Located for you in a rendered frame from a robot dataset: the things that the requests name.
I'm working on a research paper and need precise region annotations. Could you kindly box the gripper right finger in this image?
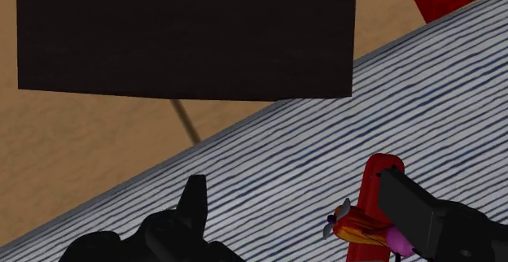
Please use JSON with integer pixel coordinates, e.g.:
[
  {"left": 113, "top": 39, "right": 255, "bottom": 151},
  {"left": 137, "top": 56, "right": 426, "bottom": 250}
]
[{"left": 376, "top": 166, "right": 508, "bottom": 262}]

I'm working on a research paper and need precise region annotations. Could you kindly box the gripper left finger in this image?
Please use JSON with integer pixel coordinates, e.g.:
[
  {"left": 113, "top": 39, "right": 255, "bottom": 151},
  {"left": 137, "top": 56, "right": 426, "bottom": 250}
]
[{"left": 59, "top": 174, "right": 247, "bottom": 262}]

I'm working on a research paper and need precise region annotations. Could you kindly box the red orange toy airplane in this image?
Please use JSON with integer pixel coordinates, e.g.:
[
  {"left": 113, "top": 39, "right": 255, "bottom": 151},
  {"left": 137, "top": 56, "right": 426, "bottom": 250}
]
[{"left": 322, "top": 152, "right": 418, "bottom": 262}]

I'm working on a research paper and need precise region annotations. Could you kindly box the blue white striped bed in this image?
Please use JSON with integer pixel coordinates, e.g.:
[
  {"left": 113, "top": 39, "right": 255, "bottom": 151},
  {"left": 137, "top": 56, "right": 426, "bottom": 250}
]
[{"left": 0, "top": 0, "right": 508, "bottom": 262}]

